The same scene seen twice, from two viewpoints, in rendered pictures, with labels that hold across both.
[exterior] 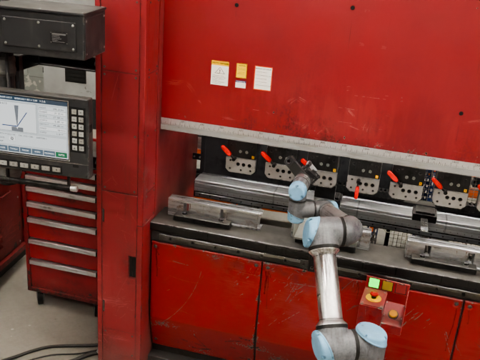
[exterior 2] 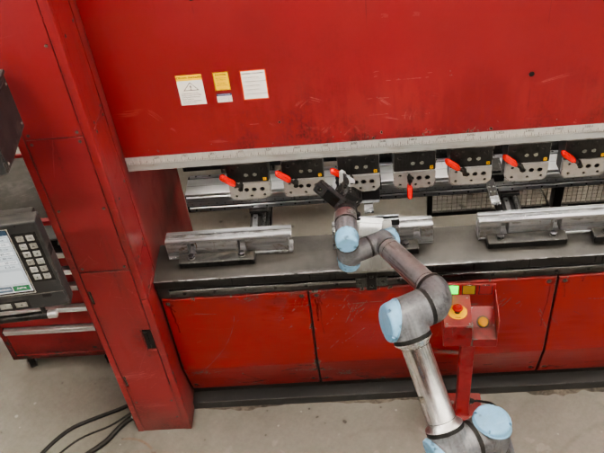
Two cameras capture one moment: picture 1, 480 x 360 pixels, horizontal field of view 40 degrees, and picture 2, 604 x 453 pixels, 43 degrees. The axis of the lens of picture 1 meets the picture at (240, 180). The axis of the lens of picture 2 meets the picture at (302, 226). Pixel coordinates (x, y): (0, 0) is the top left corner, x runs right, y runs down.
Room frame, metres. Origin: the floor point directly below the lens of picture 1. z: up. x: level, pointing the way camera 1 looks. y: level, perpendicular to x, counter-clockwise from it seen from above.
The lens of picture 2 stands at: (0.84, 0.15, 3.01)
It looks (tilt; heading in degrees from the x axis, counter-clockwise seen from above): 42 degrees down; 352
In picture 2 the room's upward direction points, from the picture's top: 7 degrees counter-clockwise
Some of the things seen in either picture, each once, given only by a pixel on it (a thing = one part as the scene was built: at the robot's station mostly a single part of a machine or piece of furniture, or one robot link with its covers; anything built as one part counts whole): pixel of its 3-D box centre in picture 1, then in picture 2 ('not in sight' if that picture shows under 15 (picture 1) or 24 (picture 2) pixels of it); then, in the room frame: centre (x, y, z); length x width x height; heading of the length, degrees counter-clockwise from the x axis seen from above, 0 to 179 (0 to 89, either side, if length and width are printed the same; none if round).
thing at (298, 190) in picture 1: (298, 189); (346, 234); (2.64, -0.26, 1.27); 0.11 x 0.08 x 0.09; 167
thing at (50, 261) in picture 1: (81, 226); (50, 268); (3.66, 0.96, 0.50); 0.50 x 0.50 x 1.00; 77
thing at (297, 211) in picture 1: (300, 209); (352, 253); (2.64, -0.27, 1.17); 0.11 x 0.08 x 0.11; 101
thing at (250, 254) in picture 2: (202, 220); (217, 259); (3.06, 0.18, 0.89); 0.30 x 0.05 x 0.03; 77
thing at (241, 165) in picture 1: (243, 155); (249, 174); (3.07, -0.01, 1.26); 0.15 x 0.09 x 0.17; 77
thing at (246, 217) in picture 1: (215, 211); (229, 242); (3.10, 0.12, 0.92); 0.50 x 0.06 x 0.10; 77
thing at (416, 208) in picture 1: (424, 218); (490, 181); (3.02, -0.94, 1.01); 0.26 x 0.12 x 0.05; 167
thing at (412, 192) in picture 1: (407, 181); (468, 159); (2.89, -0.78, 1.26); 0.15 x 0.09 x 0.17; 77
